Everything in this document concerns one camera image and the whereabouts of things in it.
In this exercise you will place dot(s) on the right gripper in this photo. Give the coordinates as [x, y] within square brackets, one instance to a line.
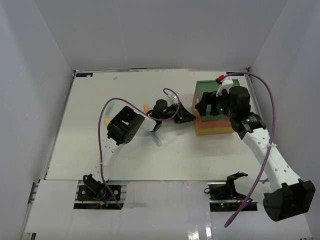
[208, 99]

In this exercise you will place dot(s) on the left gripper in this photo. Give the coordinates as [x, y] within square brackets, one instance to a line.
[183, 115]

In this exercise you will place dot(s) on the blue highlighter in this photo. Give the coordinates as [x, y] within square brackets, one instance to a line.
[156, 139]

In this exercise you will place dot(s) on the orange pink highlighter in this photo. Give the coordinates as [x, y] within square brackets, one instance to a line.
[146, 107]

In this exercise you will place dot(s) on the green highlighter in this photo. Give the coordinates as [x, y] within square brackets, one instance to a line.
[109, 108]

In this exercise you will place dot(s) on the yellow highlighter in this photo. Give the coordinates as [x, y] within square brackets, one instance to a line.
[107, 121]

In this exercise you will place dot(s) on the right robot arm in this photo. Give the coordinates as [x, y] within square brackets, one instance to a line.
[288, 195]

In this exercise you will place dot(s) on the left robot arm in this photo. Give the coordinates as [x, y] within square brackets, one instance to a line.
[121, 130]

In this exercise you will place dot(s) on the stacked drawer box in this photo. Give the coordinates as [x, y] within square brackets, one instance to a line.
[208, 124]

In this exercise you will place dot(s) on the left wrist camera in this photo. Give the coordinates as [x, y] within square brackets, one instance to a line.
[173, 97]

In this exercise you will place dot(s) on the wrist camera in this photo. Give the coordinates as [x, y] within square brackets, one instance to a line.
[225, 83]
[173, 97]

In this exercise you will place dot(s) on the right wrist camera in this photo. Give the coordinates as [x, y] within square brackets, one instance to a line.
[225, 83]

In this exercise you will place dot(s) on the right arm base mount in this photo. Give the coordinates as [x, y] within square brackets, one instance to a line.
[223, 196]

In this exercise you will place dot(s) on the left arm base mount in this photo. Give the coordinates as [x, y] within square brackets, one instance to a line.
[110, 192]

